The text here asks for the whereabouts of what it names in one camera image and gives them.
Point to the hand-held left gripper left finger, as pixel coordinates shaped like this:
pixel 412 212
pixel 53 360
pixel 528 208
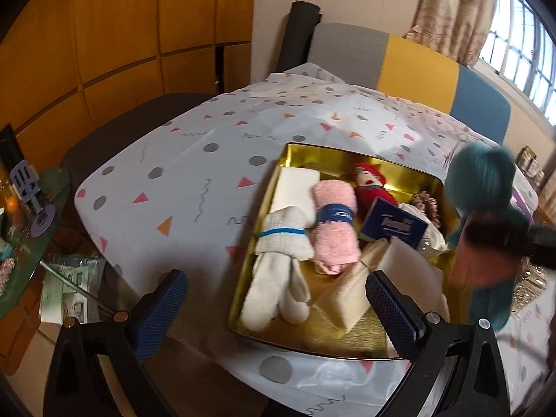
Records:
pixel 158 312

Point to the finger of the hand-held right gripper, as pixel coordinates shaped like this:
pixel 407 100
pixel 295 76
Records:
pixel 538 243

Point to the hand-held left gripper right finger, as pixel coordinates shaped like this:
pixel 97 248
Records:
pixel 393 312

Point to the gold tin tray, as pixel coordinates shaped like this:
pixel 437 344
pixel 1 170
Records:
pixel 360 341

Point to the cream sponge block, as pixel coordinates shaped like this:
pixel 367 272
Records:
pixel 347 299

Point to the cream white packet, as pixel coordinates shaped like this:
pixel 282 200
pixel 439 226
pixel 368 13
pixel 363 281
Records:
pixel 408 265

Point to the blue white pocket tissue pack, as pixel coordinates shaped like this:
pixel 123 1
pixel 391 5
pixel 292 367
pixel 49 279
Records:
pixel 391 226

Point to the pink towel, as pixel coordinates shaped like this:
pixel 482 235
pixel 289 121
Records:
pixel 334 243

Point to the blue plush toy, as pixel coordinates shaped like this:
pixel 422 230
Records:
pixel 478 173

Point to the brown satin scrunchie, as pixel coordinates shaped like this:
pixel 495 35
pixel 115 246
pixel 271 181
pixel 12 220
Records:
pixel 428 208

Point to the red plush doll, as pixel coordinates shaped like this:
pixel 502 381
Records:
pixel 369 182

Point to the white sponge block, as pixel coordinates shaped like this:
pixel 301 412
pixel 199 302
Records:
pixel 295 186

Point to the cluster of small boxes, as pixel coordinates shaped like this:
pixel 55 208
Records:
pixel 530 165

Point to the clear plastic bags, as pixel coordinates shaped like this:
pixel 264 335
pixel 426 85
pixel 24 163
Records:
pixel 74 282

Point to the glass side table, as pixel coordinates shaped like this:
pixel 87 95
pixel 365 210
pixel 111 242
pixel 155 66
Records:
pixel 26 278

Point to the patterned plastic tablecloth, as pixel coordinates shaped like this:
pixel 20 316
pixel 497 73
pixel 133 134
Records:
pixel 195 173

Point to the purple phone stand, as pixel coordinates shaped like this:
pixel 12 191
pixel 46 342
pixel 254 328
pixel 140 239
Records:
pixel 28 191

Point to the barred window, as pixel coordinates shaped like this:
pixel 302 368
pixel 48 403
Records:
pixel 521 43

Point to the beige patterned curtain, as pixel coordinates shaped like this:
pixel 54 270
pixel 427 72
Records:
pixel 451 8

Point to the wooden wardrobe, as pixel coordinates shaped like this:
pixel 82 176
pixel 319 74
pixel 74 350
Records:
pixel 108 30

